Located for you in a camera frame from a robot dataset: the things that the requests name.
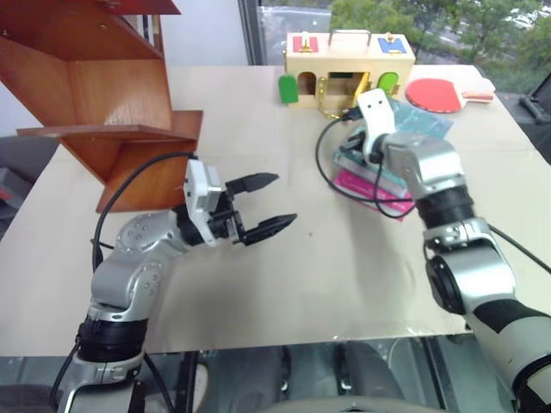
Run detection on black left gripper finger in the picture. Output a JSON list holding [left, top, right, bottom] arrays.
[[243, 213, 299, 247], [225, 172, 281, 195]]

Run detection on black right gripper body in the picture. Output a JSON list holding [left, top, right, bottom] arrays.
[[343, 126, 373, 166]]

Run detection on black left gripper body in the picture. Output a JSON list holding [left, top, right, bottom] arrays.
[[207, 188, 249, 247]]

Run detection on pink book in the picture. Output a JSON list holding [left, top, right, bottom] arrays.
[[332, 168, 418, 223]]

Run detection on red-brown wooden bookshelf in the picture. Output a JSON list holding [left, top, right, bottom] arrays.
[[0, 0, 204, 215]]

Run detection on books standing in bookshelf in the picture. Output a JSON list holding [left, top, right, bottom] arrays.
[[136, 14, 164, 49]]

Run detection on wooden lock box with doors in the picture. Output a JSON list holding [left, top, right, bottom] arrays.
[[277, 29, 417, 111]]

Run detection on red table tennis paddle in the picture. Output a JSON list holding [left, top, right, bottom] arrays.
[[405, 77, 494, 114]]

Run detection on black table leg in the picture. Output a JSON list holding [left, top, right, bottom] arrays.
[[175, 350, 200, 413]]

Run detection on black device base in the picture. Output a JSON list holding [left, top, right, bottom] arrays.
[[517, 71, 551, 126]]

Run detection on grey sofa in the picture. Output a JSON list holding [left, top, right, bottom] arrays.
[[0, 134, 59, 236]]

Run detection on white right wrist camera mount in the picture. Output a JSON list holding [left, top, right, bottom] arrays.
[[357, 88, 398, 163]]

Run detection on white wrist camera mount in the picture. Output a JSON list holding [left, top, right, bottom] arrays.
[[184, 158, 226, 248], [357, 88, 398, 163]]

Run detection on gold chain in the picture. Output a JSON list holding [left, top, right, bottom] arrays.
[[317, 102, 350, 125]]

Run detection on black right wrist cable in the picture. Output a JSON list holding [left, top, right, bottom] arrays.
[[314, 108, 418, 219]]

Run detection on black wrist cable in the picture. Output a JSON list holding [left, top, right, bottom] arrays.
[[314, 108, 418, 219], [90, 150, 200, 274]]

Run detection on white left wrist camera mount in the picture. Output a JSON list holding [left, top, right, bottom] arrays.
[[184, 158, 226, 248]]

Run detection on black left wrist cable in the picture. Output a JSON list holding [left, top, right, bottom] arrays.
[[90, 150, 200, 274]]

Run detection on dark window frame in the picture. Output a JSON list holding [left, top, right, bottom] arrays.
[[238, 0, 269, 67]]

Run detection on black left elbow cable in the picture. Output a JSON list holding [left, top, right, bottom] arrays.
[[48, 339, 176, 413]]

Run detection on black elbow cable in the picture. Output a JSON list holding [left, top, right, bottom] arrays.
[[48, 339, 176, 413], [487, 224, 551, 275]]

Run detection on black right elbow cable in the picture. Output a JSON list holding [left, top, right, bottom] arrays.
[[487, 224, 551, 275]]

